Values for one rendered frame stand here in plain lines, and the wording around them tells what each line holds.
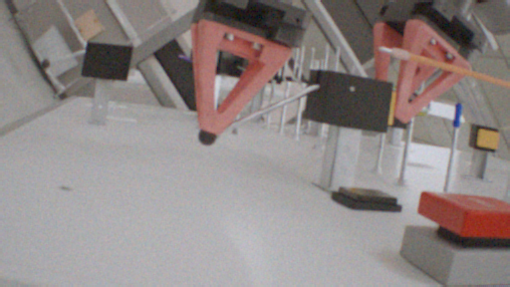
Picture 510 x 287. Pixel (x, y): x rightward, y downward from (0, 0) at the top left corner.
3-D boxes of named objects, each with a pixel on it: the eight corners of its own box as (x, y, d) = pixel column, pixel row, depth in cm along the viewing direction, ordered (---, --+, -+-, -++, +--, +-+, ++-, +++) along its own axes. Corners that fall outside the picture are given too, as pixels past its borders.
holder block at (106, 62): (36, 113, 76) (48, 39, 76) (121, 124, 79) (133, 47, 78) (31, 115, 72) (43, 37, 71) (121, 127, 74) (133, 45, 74)
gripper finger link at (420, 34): (398, 134, 54) (439, 47, 55) (440, 143, 48) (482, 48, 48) (341, 93, 52) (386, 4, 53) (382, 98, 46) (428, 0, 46)
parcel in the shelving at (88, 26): (72, 21, 690) (91, 7, 692) (75, 23, 729) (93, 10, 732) (85, 43, 697) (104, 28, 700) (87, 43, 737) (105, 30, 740)
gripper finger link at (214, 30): (240, 138, 52) (276, 27, 51) (263, 150, 45) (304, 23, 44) (159, 113, 50) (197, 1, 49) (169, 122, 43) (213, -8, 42)
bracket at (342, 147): (310, 183, 52) (320, 121, 51) (337, 185, 52) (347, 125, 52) (332, 194, 47) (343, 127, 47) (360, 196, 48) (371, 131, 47)
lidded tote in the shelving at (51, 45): (31, 41, 681) (52, 24, 685) (36, 41, 722) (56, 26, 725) (54, 81, 696) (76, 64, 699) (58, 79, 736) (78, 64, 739)
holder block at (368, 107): (302, 119, 50) (310, 68, 50) (365, 128, 52) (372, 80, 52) (322, 124, 46) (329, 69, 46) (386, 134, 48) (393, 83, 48)
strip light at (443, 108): (459, 108, 537) (464, 104, 538) (404, 97, 660) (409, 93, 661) (466, 124, 541) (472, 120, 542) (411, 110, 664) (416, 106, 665)
